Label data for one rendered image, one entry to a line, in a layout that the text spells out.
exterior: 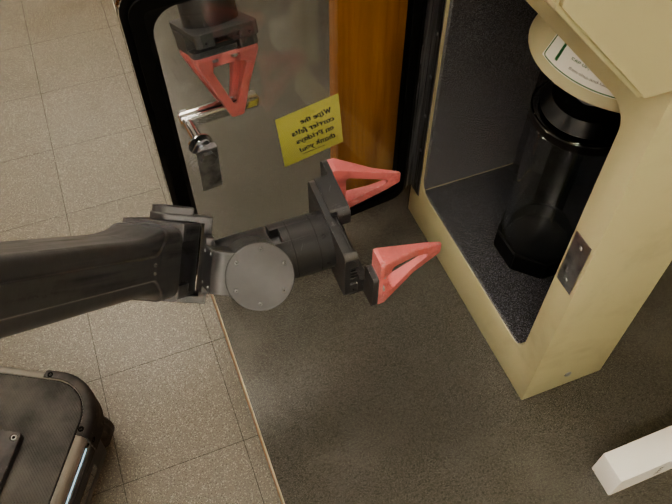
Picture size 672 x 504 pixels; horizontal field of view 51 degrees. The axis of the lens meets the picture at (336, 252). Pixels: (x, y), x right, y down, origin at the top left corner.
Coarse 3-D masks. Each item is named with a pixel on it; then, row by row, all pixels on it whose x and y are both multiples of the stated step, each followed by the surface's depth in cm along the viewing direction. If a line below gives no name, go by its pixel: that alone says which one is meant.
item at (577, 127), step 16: (544, 96) 70; (560, 96) 68; (544, 112) 69; (560, 112) 67; (576, 112) 67; (592, 112) 67; (608, 112) 67; (560, 128) 67; (576, 128) 67; (592, 128) 66; (608, 128) 66
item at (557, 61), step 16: (544, 32) 61; (544, 48) 61; (560, 48) 59; (544, 64) 61; (560, 64) 59; (576, 64) 58; (560, 80) 60; (576, 80) 59; (592, 80) 58; (576, 96) 59; (592, 96) 58; (608, 96) 58
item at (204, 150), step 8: (200, 144) 71; (208, 144) 71; (200, 152) 70; (208, 152) 71; (216, 152) 71; (200, 160) 71; (208, 160) 71; (216, 160) 72; (200, 168) 72; (208, 168) 72; (216, 168) 73; (208, 176) 73; (216, 176) 74; (208, 184) 74; (216, 184) 75
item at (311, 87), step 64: (192, 0) 59; (256, 0) 62; (320, 0) 66; (384, 0) 69; (192, 64) 64; (256, 64) 68; (320, 64) 71; (384, 64) 76; (192, 128) 70; (256, 128) 74; (320, 128) 78; (384, 128) 84; (256, 192) 81
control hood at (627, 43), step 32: (544, 0) 51; (576, 0) 36; (608, 0) 37; (640, 0) 38; (576, 32) 38; (608, 32) 39; (640, 32) 40; (608, 64) 41; (640, 64) 42; (640, 96) 45
